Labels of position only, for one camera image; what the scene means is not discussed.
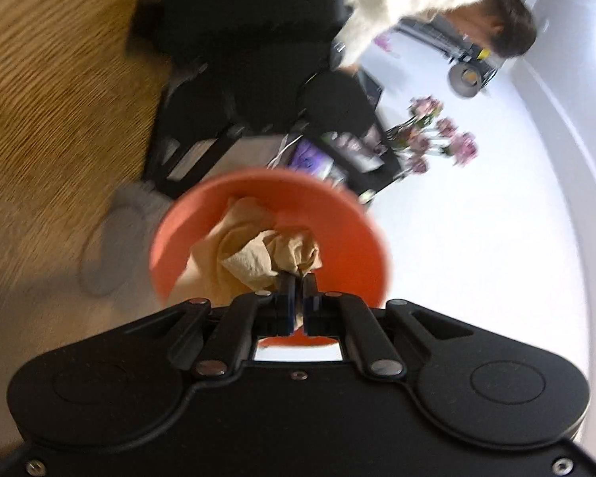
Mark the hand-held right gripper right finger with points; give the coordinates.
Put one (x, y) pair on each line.
(311, 305)

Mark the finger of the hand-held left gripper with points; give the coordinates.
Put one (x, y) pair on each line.
(188, 104)

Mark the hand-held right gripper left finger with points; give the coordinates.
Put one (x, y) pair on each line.
(287, 305)

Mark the brown paper towel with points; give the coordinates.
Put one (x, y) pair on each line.
(248, 248)

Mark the orange footed bowl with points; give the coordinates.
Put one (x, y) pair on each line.
(347, 238)

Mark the purple tissue pack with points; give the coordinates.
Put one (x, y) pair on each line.
(312, 156)

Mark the dried pink roses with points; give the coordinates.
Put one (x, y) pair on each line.
(464, 149)

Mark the grey round appliance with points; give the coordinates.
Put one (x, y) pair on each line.
(464, 77)

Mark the person's head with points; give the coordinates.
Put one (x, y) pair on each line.
(511, 25)

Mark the black picture frame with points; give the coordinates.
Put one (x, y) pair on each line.
(352, 149)

